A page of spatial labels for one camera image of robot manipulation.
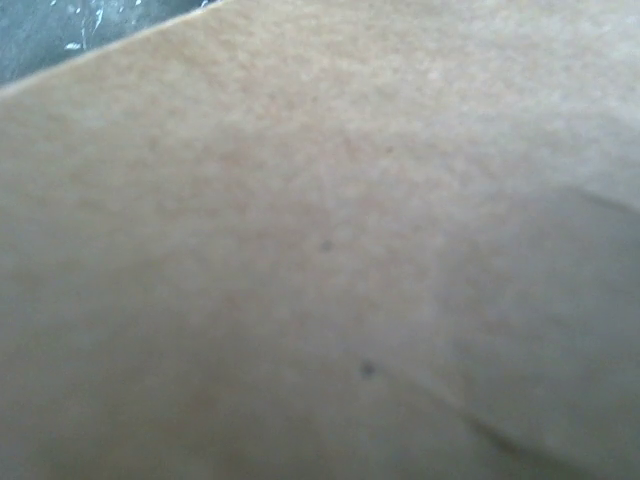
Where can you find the brown paper bag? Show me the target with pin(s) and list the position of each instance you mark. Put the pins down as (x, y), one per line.
(328, 240)

